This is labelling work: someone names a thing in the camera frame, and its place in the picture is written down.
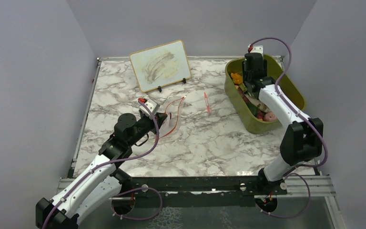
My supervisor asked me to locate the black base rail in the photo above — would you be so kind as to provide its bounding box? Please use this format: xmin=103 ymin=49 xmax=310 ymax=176
xmin=111 ymin=176 xmax=287 ymax=214

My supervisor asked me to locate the red white pen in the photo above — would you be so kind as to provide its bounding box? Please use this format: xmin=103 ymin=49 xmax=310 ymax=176
xmin=203 ymin=92 xmax=211 ymax=114

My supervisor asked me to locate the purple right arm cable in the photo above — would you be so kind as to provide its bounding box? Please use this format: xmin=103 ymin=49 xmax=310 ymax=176
xmin=249 ymin=37 xmax=329 ymax=168

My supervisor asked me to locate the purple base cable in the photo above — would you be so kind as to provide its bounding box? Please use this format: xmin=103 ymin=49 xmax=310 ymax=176
xmin=111 ymin=185 xmax=163 ymax=221
xmin=254 ymin=172 xmax=311 ymax=219

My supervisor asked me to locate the orange yellow toy pepper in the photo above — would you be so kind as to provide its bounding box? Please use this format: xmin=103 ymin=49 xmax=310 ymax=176
xmin=230 ymin=73 xmax=243 ymax=85

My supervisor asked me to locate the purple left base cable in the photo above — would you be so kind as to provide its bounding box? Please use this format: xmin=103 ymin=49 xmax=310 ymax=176
xmin=111 ymin=185 xmax=163 ymax=221

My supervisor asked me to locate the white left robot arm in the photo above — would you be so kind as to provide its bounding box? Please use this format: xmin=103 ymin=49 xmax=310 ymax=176
xmin=35 ymin=113 xmax=156 ymax=229

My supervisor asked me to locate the olive green plastic bin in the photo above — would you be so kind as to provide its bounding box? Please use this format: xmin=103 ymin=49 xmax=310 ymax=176
xmin=225 ymin=54 xmax=306 ymax=134

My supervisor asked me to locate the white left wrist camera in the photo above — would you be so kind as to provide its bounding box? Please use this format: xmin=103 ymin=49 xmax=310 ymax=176
xmin=138 ymin=98 xmax=160 ymax=117

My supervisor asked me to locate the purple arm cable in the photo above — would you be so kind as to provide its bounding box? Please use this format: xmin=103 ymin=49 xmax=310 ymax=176
xmin=249 ymin=37 xmax=329 ymax=168
xmin=42 ymin=99 xmax=161 ymax=229

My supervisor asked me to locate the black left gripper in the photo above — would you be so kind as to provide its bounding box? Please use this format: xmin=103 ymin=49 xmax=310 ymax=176
xmin=128 ymin=112 xmax=168 ymax=147

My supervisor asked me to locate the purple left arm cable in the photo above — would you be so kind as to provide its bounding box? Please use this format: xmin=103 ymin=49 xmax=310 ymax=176
xmin=42 ymin=99 xmax=161 ymax=229

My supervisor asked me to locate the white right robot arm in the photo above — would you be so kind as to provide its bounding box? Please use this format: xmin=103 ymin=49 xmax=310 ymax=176
xmin=243 ymin=52 xmax=323 ymax=194

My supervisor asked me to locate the pink toy onion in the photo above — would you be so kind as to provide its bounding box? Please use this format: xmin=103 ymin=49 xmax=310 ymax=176
xmin=263 ymin=112 xmax=277 ymax=122

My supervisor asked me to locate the clear zip bag orange zipper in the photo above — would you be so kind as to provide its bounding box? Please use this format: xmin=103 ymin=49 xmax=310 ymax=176
xmin=159 ymin=96 xmax=186 ymax=139

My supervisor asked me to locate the yellow framed whiteboard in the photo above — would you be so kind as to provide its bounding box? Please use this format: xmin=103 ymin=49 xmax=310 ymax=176
xmin=129 ymin=40 xmax=192 ymax=92

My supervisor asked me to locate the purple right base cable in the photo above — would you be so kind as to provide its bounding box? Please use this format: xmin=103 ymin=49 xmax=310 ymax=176
xmin=254 ymin=172 xmax=311 ymax=219

